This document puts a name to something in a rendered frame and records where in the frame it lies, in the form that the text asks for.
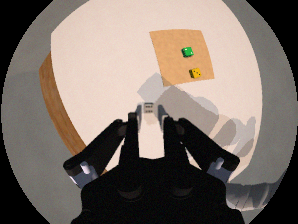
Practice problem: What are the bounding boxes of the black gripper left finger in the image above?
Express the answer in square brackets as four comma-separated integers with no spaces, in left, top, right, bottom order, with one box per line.
[63,105,142,199]

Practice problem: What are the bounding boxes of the grey die with black pips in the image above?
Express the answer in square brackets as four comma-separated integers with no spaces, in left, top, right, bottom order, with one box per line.
[144,102,154,113]

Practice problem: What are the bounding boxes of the green die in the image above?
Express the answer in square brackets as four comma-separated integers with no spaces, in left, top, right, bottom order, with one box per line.
[181,47,194,57]

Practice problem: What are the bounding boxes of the orange mat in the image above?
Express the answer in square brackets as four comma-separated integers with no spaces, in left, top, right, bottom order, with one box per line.
[149,29,215,87]

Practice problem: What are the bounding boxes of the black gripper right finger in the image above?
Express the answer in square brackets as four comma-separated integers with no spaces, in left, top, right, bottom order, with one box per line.
[158,105,240,196]

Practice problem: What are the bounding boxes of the yellow die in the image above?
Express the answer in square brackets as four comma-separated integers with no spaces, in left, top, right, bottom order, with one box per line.
[189,68,202,78]

